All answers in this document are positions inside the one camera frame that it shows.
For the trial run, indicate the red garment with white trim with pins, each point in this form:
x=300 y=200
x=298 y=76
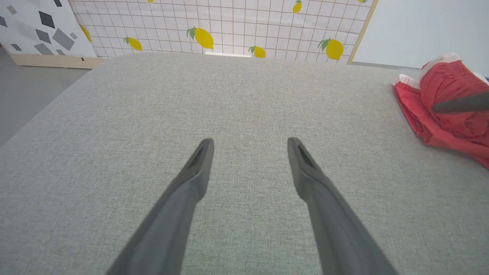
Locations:
x=450 y=126

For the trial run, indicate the lemon print grid backdrop panel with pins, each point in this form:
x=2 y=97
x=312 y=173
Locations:
x=244 y=26

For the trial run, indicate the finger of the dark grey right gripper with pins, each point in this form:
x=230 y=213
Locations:
x=466 y=104

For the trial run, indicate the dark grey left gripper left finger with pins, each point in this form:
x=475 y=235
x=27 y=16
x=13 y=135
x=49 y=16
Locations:
x=172 y=221

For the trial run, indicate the grey geometric print panel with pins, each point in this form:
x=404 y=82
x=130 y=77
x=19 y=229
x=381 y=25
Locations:
x=38 y=30

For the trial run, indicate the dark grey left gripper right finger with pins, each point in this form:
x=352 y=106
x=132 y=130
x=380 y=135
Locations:
x=332 y=225

